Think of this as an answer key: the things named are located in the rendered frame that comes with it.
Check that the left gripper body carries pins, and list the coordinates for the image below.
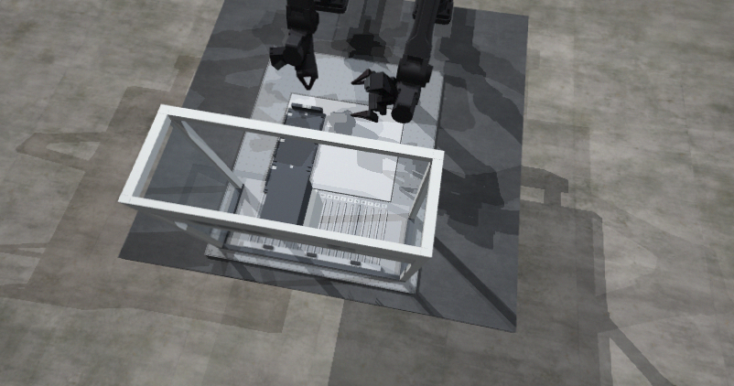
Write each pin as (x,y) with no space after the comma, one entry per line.
(374,106)

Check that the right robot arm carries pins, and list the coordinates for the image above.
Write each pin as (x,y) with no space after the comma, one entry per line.
(302,24)

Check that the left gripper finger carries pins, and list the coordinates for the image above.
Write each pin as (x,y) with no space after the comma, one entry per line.
(363,115)
(360,79)

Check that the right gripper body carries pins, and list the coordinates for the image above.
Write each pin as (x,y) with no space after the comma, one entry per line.
(311,66)

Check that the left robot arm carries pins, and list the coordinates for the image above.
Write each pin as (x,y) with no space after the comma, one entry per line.
(417,50)

